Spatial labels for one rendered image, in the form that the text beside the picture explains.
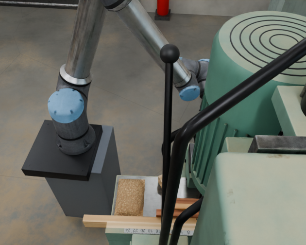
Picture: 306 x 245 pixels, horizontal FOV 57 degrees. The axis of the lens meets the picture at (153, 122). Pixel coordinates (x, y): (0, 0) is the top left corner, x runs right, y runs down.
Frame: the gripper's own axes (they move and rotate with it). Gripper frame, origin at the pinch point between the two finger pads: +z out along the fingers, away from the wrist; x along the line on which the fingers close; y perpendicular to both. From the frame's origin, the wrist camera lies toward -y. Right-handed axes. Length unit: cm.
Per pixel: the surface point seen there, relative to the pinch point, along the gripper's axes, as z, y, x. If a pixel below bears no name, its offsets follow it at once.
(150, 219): 39, 39, -24
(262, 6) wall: -209, -138, 95
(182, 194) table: 30.7, 31.5, -14.7
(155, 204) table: 34, 33, -23
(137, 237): 43, 79, -25
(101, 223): 40, 38, -38
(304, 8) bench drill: -134, -62, 95
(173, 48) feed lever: 13, 82, -20
